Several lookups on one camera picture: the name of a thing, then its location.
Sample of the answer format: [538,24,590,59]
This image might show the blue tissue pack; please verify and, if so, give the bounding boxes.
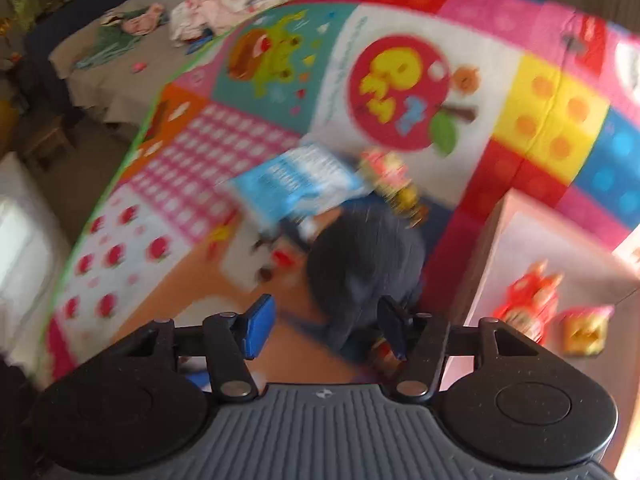
[224,144,371,230]

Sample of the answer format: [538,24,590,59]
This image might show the colourful cartoon play mat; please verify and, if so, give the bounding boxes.
[44,0,639,378]

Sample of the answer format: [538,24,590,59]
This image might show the grey sofa with clothes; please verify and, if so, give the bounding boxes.
[50,0,285,125]

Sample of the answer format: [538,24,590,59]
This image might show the small green red figurine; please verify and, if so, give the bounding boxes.
[358,148,428,228]

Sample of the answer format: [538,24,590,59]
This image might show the red daruma doll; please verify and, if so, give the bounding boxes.
[492,260,564,344]

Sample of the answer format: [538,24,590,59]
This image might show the pink cardboard box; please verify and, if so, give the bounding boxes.
[450,191,639,479]

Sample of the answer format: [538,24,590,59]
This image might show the black plush mouse toy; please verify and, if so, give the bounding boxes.
[306,203,426,362]

